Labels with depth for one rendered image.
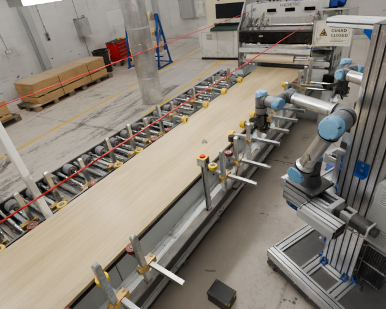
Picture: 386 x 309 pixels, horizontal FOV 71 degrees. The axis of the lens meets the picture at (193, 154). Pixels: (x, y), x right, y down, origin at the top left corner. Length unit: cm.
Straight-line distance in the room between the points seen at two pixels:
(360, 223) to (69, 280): 176
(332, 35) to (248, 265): 324
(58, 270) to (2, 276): 36
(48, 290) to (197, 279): 132
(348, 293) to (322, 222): 79
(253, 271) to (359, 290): 83
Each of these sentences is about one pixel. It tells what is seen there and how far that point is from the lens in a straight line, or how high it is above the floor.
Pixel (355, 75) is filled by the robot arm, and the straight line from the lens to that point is 219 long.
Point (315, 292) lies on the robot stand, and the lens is 249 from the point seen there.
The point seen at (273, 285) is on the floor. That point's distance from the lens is 272.
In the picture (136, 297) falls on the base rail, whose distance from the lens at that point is 194.
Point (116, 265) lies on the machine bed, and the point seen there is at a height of 79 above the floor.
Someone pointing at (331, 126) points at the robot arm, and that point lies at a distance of 153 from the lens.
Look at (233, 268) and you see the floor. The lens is 278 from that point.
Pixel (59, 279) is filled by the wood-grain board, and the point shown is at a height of 90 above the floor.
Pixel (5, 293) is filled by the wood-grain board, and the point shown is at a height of 90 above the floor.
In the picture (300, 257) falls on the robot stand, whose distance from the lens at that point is 265.
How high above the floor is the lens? 232
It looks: 33 degrees down
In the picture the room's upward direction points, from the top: 8 degrees counter-clockwise
